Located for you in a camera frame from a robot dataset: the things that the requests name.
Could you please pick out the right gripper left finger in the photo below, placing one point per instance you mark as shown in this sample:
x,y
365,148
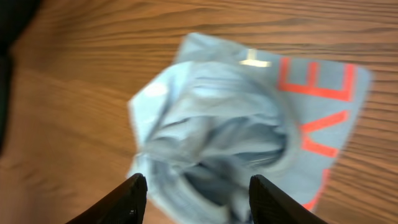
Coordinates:
x,y
126,204

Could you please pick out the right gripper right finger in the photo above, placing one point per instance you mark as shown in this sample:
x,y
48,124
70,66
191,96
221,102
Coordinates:
x,y
270,205

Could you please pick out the light blue t-shirt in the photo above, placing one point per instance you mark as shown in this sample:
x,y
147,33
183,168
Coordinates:
x,y
223,112

